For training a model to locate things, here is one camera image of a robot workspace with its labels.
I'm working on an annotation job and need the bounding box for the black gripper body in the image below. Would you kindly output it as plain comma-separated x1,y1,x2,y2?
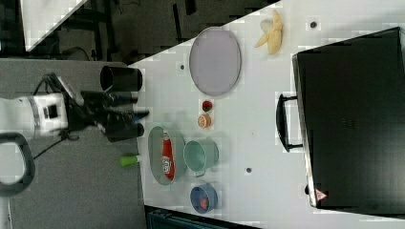
65,91,117,132

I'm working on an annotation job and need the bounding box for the red toy fruit in bowl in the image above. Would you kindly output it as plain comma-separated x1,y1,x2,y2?
200,198,209,210

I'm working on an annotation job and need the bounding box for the black cylinder cup far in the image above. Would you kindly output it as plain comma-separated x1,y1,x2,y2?
100,66,143,92

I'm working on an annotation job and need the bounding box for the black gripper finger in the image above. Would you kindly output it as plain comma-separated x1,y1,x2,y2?
110,92,138,105
108,111,150,125

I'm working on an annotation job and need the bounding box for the black toaster oven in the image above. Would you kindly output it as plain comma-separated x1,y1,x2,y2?
292,27,405,219

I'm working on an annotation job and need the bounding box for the dark blue crate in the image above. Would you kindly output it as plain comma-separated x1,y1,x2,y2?
144,205,258,229

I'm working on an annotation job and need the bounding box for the blue bowl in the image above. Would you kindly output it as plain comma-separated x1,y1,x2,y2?
190,183,218,214

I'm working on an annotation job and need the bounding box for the red strawberry toy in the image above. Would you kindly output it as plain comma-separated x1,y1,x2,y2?
202,100,213,112

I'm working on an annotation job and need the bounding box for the orange slice toy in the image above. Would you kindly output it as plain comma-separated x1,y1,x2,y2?
198,114,212,129

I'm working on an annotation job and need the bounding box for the green knob post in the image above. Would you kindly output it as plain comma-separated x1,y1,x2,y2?
119,155,141,167

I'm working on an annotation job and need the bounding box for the black cylinder post near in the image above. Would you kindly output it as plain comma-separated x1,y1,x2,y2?
105,123,144,142

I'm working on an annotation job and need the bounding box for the grey round plate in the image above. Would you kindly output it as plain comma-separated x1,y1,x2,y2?
189,27,242,96

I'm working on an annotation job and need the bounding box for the peeled banana toy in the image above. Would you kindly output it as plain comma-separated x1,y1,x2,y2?
255,10,283,55

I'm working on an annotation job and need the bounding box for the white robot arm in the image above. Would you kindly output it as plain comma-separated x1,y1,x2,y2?
1,94,139,229

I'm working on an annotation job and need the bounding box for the red ketchup bottle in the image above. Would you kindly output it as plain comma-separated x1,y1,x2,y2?
161,132,175,180

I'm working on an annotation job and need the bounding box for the green oval strainer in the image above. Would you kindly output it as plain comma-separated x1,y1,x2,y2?
148,126,186,186

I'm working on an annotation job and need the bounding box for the green mug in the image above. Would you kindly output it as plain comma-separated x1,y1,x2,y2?
183,138,219,177

